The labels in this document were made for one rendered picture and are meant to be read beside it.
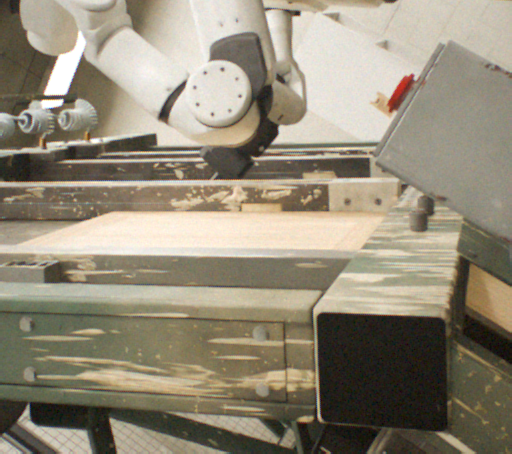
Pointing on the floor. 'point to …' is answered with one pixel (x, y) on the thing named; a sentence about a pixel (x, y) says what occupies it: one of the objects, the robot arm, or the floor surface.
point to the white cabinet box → (353, 73)
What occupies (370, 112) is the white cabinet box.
